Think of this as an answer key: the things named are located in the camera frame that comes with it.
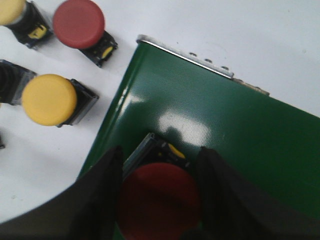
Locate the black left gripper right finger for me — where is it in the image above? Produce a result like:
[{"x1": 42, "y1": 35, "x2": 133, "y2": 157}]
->
[{"x1": 196, "y1": 147, "x2": 320, "y2": 240}]

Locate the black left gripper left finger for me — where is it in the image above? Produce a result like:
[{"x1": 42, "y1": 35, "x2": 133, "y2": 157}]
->
[{"x1": 0, "y1": 146, "x2": 123, "y2": 240}]

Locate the red mushroom push button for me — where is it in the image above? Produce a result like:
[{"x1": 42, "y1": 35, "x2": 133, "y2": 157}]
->
[
  {"x1": 52, "y1": 0, "x2": 118, "y2": 68},
  {"x1": 116, "y1": 133, "x2": 201, "y2": 240}
]

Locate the green conveyor belt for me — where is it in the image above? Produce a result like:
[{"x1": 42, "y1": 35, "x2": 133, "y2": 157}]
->
[{"x1": 80, "y1": 42, "x2": 320, "y2": 220}]

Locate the yellow mushroom push button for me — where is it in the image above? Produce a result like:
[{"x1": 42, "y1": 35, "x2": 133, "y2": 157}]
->
[
  {"x1": 21, "y1": 74, "x2": 99, "y2": 128},
  {"x1": 0, "y1": 0, "x2": 54, "y2": 49}
]

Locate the black switch contact block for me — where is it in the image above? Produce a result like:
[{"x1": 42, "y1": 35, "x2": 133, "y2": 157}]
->
[{"x1": 0, "y1": 59, "x2": 37, "y2": 106}]

